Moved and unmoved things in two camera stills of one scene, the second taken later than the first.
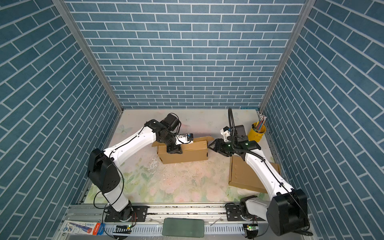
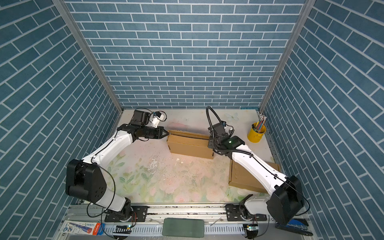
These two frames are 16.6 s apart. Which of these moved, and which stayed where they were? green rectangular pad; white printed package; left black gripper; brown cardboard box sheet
Moved: left black gripper
Stayed: white printed package; brown cardboard box sheet; green rectangular pad
